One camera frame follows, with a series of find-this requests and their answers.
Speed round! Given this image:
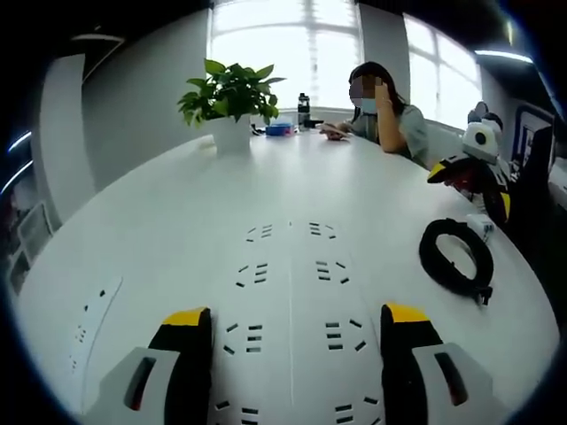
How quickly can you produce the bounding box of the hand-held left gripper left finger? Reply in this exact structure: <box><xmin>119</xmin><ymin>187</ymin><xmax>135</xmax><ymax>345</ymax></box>
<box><xmin>82</xmin><ymin>305</ymin><xmax>214</xmax><ymax>425</ymax></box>

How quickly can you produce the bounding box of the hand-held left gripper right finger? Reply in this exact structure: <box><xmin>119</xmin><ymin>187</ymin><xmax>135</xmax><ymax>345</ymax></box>
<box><xmin>379</xmin><ymin>302</ymin><xmax>496</xmax><ymax>425</ymax></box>

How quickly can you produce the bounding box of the white charger block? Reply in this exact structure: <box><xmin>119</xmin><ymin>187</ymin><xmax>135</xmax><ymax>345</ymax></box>
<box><xmin>464</xmin><ymin>213</ymin><xmax>495</xmax><ymax>236</ymax></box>

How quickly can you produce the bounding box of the black charger cable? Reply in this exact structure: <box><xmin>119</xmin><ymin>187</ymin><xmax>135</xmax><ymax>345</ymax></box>
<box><xmin>418</xmin><ymin>217</ymin><xmax>495</xmax><ymax>306</ymax></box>

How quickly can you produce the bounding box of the white power strip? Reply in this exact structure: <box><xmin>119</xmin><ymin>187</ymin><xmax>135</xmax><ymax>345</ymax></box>
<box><xmin>212</xmin><ymin>217</ymin><xmax>383</xmax><ymax>425</ymax></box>

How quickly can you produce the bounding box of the white desk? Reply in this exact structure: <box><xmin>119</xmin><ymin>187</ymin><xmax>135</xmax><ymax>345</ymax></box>
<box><xmin>12</xmin><ymin>127</ymin><xmax>555</xmax><ymax>425</ymax></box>

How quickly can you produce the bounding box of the long ceiling light strip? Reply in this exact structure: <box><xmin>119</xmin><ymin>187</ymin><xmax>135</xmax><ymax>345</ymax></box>
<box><xmin>6</xmin><ymin>130</ymin><xmax>35</xmax><ymax>152</ymax></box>
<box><xmin>1</xmin><ymin>159</ymin><xmax>35</xmax><ymax>192</ymax></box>

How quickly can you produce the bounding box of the narrow bright window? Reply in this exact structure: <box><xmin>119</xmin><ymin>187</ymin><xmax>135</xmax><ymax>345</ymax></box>
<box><xmin>402</xmin><ymin>12</ymin><xmax>483</xmax><ymax>126</ymax></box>

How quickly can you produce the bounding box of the dark water bottle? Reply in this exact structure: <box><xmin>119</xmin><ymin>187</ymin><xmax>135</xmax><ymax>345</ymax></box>
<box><xmin>297</xmin><ymin>92</ymin><xmax>312</xmax><ymax>132</ymax></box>

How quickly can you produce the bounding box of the large bright window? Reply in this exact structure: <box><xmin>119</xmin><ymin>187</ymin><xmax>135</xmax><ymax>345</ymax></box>
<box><xmin>210</xmin><ymin>0</ymin><xmax>362</xmax><ymax>112</ymax></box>

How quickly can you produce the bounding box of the white mesh office chair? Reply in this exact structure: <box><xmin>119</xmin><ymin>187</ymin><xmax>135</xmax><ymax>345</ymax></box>
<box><xmin>17</xmin><ymin>201</ymin><xmax>54</xmax><ymax>262</ymax></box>

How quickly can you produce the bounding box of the green potted plant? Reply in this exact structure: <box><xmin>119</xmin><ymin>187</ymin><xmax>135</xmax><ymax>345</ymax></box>
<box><xmin>176</xmin><ymin>58</ymin><xmax>287</xmax><ymax>155</ymax></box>

